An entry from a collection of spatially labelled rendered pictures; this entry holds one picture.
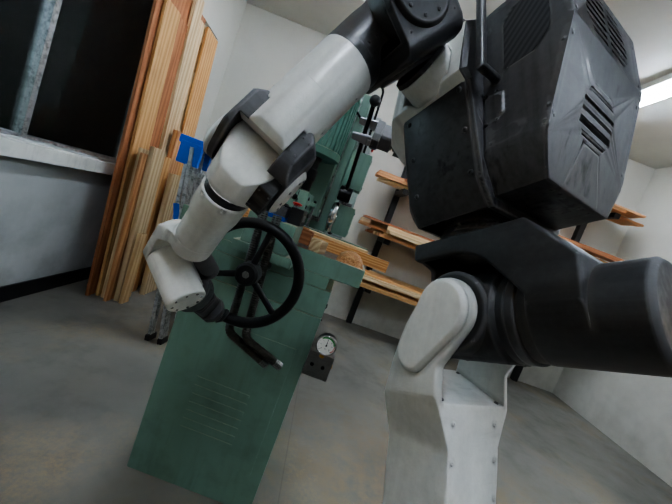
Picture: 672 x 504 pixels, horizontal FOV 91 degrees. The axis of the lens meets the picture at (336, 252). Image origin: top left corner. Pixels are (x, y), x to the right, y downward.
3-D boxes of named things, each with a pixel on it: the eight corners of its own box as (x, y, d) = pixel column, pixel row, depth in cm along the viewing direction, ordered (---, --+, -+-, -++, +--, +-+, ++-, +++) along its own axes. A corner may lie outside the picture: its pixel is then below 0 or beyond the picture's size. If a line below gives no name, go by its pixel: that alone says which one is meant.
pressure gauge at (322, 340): (310, 357, 98) (319, 332, 97) (312, 352, 102) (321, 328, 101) (330, 364, 98) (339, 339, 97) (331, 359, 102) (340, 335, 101)
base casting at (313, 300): (189, 269, 104) (198, 242, 103) (246, 253, 161) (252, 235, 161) (322, 319, 103) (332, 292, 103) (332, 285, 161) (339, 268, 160)
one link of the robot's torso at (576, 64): (685, 248, 44) (646, 43, 54) (553, 139, 28) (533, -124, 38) (484, 275, 69) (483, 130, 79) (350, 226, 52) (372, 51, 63)
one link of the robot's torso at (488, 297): (560, 371, 44) (554, 283, 47) (499, 360, 37) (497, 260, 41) (473, 361, 54) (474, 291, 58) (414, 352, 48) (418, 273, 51)
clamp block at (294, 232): (238, 239, 93) (248, 209, 92) (252, 237, 106) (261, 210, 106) (287, 257, 93) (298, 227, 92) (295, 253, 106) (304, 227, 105)
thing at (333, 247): (228, 214, 118) (231, 203, 117) (230, 214, 120) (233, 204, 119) (385, 273, 117) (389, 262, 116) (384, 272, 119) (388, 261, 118)
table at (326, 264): (159, 221, 94) (165, 200, 93) (206, 221, 124) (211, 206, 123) (360, 296, 93) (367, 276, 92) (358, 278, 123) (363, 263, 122)
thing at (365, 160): (340, 185, 133) (354, 149, 131) (341, 187, 142) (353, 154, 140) (360, 192, 133) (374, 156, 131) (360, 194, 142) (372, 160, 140)
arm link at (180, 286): (175, 324, 62) (153, 310, 52) (155, 276, 65) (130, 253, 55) (233, 296, 65) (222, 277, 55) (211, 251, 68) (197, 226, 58)
